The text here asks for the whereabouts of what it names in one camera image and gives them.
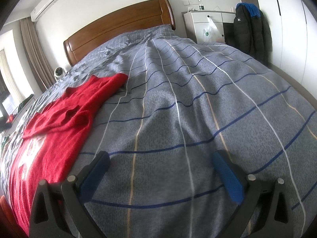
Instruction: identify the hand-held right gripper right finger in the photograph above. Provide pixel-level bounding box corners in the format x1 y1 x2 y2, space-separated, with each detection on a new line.
213 150 294 238

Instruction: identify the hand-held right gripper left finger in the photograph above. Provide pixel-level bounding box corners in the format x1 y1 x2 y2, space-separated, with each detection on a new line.
29 151 110 238

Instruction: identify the red knit sweater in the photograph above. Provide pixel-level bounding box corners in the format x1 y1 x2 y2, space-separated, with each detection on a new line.
10 74 128 236

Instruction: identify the dark clothes pile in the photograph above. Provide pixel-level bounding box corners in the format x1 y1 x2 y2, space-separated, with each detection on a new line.
17 94 34 109

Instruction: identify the bed with grey striped cover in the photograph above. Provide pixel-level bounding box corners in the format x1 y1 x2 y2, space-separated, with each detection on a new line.
0 24 317 238

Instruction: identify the white window seat cabinet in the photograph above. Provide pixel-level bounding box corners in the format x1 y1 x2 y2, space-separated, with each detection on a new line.
0 93 35 134

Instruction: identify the small white fan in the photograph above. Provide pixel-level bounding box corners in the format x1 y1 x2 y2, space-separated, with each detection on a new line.
54 67 67 81

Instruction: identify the beige curtain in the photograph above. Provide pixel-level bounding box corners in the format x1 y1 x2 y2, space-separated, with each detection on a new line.
20 17 53 92

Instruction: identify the black jacket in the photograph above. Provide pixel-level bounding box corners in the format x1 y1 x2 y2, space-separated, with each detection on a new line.
233 3 271 62

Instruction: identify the white plastic bag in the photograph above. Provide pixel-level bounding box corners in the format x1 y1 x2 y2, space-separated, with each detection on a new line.
202 15 220 42

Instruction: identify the white dresser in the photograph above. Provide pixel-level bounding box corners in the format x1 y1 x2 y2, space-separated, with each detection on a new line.
182 10 237 44

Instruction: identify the wooden headboard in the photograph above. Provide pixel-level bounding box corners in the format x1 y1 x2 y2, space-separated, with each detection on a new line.
63 0 176 67

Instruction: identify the white wardrobe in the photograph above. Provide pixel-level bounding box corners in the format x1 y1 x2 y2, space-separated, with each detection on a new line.
235 0 317 90

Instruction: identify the blue cloth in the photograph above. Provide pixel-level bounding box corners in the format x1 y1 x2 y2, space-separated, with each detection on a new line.
236 2 260 18

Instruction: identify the white air conditioner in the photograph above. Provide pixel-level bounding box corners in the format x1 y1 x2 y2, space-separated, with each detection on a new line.
31 0 63 22

